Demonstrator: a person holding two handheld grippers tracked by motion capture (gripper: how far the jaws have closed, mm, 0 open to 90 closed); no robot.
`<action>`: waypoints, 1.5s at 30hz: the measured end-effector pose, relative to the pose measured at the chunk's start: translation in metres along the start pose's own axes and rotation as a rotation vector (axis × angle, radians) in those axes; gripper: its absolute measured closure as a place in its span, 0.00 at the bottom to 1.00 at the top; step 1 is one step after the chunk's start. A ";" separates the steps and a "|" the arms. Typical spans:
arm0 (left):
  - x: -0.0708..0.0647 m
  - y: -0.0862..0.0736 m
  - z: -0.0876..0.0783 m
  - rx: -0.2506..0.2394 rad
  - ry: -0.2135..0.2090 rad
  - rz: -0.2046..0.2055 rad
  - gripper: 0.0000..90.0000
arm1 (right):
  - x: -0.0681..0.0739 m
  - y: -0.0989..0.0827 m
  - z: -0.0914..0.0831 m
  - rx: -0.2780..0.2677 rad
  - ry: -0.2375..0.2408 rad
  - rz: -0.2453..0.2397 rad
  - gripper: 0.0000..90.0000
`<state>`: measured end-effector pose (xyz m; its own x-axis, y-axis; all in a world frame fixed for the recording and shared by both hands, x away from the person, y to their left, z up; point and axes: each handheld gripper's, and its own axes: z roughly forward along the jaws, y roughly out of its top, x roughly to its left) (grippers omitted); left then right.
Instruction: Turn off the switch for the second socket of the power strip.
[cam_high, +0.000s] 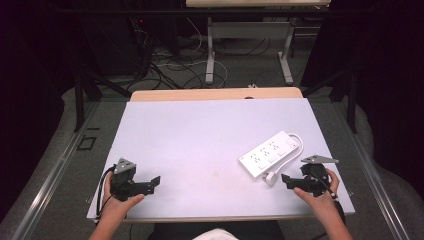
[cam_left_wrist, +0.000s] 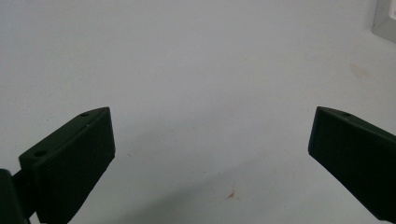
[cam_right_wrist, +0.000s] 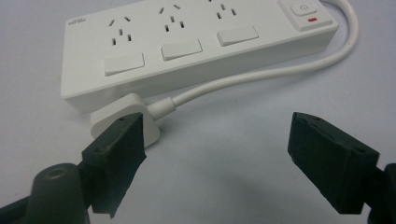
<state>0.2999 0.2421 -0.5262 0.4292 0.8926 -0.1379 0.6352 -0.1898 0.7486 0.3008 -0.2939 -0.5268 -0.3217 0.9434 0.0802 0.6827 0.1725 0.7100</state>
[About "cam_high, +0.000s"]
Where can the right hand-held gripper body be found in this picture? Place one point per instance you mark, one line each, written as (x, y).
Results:
(315, 176)

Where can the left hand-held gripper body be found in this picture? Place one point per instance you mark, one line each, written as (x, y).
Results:
(124, 181)

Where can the person's left hand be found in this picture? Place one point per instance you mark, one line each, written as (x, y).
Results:
(116, 205)

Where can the person's right hand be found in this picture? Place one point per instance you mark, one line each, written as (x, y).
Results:
(320, 201)

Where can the white power plug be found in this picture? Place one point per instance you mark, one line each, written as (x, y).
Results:
(270, 178)

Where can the white power strip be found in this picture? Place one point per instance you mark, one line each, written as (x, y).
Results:
(268, 154)

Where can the white table mat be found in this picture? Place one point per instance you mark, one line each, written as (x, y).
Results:
(200, 150)

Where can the person's dark clothing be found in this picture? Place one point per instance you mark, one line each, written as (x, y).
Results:
(213, 231)

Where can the black metal stand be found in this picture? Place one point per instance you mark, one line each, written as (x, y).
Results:
(350, 96)
(83, 96)

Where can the aluminium floor rail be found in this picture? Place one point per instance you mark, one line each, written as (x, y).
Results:
(50, 180)
(373, 173)

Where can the white metal desk frame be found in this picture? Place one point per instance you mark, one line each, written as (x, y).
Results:
(250, 30)

